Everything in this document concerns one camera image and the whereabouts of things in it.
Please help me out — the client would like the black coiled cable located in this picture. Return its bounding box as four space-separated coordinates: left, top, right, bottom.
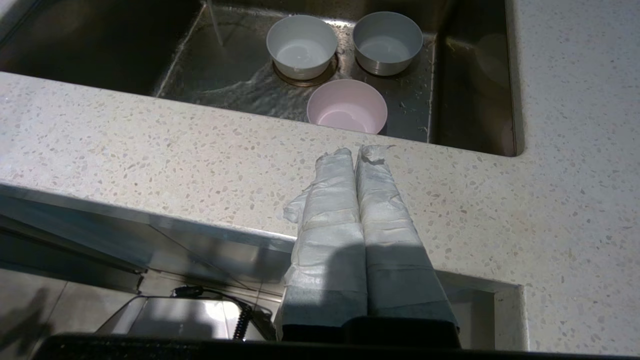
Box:
172 284 273 342

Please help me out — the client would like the robot wheeled base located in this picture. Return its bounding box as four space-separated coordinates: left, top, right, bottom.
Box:
92 292 276 342

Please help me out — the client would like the stainless steel sink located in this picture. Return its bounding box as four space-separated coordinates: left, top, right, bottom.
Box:
0 0 526 158

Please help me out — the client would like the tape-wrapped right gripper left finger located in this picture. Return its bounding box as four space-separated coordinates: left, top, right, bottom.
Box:
275 147 369 342

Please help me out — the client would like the steel bowl with white inside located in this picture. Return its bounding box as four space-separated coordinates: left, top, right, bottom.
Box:
352 11 424 77

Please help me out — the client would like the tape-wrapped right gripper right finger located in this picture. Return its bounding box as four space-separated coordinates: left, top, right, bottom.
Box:
354 144 460 333

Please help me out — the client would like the round metal drain strainer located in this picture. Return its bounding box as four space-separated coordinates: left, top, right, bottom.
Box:
271 57 340 89

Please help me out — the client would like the pink bowl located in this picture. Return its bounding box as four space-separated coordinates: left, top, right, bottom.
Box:
306 78 389 135

